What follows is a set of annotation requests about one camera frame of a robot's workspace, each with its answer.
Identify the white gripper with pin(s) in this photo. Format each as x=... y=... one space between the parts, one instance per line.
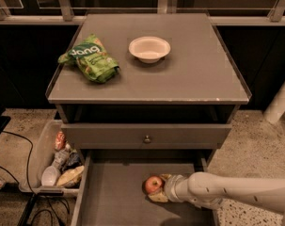
x=170 y=187

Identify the red apple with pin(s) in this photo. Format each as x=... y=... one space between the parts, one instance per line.
x=153 y=183

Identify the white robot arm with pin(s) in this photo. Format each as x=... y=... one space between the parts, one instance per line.
x=207 y=190

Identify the open grey middle drawer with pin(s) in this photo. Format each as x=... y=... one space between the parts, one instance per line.
x=112 y=194

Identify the grey top drawer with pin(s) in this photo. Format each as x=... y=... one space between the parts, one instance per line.
x=145 y=136

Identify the yellow snack bag in bin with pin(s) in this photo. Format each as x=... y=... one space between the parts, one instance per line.
x=70 y=177

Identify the red can in bin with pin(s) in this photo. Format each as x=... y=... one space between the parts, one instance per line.
x=60 y=141

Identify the white cup in bin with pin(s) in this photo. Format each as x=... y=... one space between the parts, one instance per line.
x=50 y=176

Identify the white bowl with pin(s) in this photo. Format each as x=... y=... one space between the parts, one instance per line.
x=149 y=49

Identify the green chip bag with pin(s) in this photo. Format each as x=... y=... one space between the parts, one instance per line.
x=92 y=59

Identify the white post at right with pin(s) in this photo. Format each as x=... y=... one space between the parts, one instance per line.
x=276 y=109

